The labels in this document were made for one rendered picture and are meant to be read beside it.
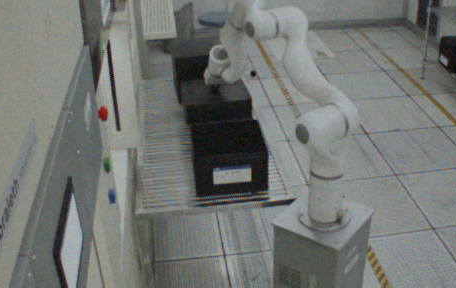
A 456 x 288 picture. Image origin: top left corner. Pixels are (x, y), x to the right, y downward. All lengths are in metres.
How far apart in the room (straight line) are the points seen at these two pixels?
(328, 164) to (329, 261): 0.34
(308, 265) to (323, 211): 0.20
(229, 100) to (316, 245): 0.81
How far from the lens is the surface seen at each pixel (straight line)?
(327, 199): 1.96
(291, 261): 2.09
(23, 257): 0.68
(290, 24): 1.95
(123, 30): 2.13
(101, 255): 1.44
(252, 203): 2.13
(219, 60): 2.28
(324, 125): 1.80
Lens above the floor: 1.96
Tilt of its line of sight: 28 degrees down
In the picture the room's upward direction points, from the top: 2 degrees counter-clockwise
